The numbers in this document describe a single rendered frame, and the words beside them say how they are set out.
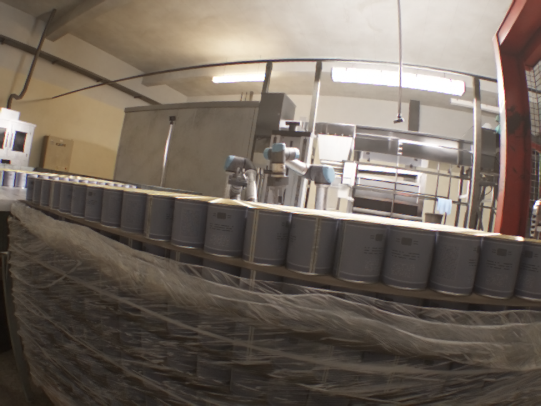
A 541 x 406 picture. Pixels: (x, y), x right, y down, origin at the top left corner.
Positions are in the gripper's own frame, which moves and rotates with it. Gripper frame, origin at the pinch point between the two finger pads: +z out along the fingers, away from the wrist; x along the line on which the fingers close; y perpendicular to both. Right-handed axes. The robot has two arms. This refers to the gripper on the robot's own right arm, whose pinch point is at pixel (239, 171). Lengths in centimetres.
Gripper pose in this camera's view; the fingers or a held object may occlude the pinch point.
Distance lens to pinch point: 182.5
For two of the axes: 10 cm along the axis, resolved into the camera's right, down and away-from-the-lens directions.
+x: -9.7, -1.8, -1.5
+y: -0.8, 8.5, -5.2
